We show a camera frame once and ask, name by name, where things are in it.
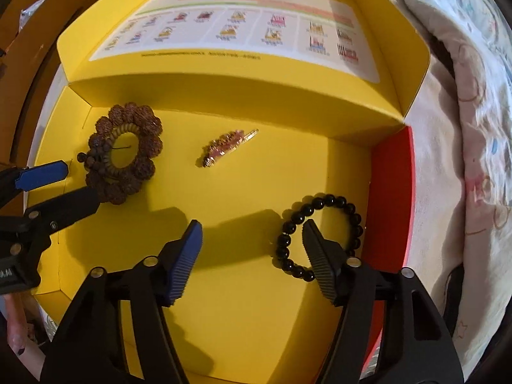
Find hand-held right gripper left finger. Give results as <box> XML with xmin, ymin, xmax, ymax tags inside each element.
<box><xmin>40</xmin><ymin>219</ymin><xmax>204</xmax><ymax>384</ymax></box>

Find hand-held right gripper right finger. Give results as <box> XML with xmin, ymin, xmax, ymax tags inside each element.
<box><xmin>302</xmin><ymin>220</ymin><xmax>465</xmax><ymax>384</ymax></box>

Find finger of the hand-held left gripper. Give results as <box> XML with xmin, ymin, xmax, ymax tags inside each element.
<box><xmin>23</xmin><ymin>186</ymin><xmax>101</xmax><ymax>249</ymax></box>
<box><xmin>0</xmin><ymin>160</ymin><xmax>69</xmax><ymax>193</ymax></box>

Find black bead bracelet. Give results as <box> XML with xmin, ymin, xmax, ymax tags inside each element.
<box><xmin>276</xmin><ymin>194</ymin><xmax>364</xmax><ymax>283</ymax></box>

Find tan coil bracelet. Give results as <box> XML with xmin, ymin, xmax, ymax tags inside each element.
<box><xmin>99</xmin><ymin>123</ymin><xmax>140</xmax><ymax>179</ymax></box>

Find brown seed bead bracelet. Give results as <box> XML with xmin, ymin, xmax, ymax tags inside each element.
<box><xmin>77</xmin><ymin>103</ymin><xmax>164</xmax><ymax>204</ymax></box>

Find yellow cardboard box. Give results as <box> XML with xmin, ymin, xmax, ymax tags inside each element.
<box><xmin>24</xmin><ymin>0</ymin><xmax>430</xmax><ymax>384</ymax></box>

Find person's left hand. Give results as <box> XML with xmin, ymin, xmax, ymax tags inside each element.
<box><xmin>4</xmin><ymin>294</ymin><xmax>44</xmax><ymax>369</ymax></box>

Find pink rhinestone hair clip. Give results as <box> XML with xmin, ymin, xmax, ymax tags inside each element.
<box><xmin>196</xmin><ymin>128</ymin><xmax>260</xmax><ymax>169</ymax></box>

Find wooden wardrobe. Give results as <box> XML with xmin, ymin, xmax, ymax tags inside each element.
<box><xmin>0</xmin><ymin>0</ymin><xmax>97</xmax><ymax>169</ymax></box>

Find pale blue printed quilt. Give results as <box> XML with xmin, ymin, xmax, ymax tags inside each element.
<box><xmin>384</xmin><ymin>0</ymin><xmax>512</xmax><ymax>377</ymax></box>

